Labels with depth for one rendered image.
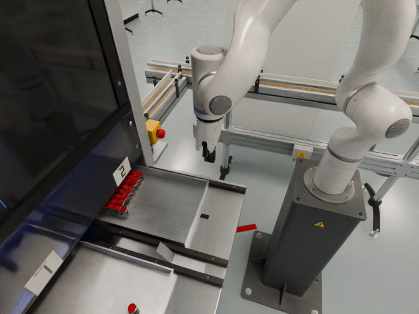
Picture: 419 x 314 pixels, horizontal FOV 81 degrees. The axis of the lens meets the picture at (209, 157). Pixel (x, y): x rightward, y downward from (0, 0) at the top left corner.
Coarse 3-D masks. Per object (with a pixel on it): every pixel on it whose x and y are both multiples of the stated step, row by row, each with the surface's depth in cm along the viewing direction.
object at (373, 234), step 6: (366, 186) 198; (372, 192) 188; (372, 198) 182; (372, 204) 181; (378, 204) 179; (378, 210) 176; (378, 216) 174; (378, 222) 172; (378, 228) 171; (372, 234) 175
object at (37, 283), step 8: (48, 256) 58; (56, 256) 60; (48, 264) 58; (56, 264) 61; (40, 272) 56; (48, 272) 59; (32, 280) 55; (40, 280) 57; (48, 280) 59; (32, 288) 55; (40, 288) 57
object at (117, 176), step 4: (124, 160) 81; (120, 164) 80; (124, 164) 82; (128, 164) 84; (124, 168) 82; (128, 168) 85; (116, 172) 78; (120, 172) 80; (124, 172) 83; (116, 176) 78; (120, 176) 81; (124, 176) 83; (116, 180) 79; (120, 180) 81
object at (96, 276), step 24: (72, 264) 73; (96, 264) 73; (120, 264) 73; (144, 264) 72; (48, 288) 68; (72, 288) 68; (96, 288) 68; (120, 288) 68; (144, 288) 68; (168, 288) 68; (48, 312) 64; (72, 312) 64; (96, 312) 64; (120, 312) 64; (144, 312) 64
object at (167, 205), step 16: (144, 176) 98; (160, 176) 98; (176, 176) 95; (144, 192) 93; (160, 192) 93; (176, 192) 93; (192, 192) 93; (128, 208) 87; (144, 208) 87; (160, 208) 87; (176, 208) 87; (192, 208) 87; (112, 224) 80; (128, 224) 83; (144, 224) 83; (160, 224) 83; (176, 224) 83; (192, 224) 79; (176, 240) 75
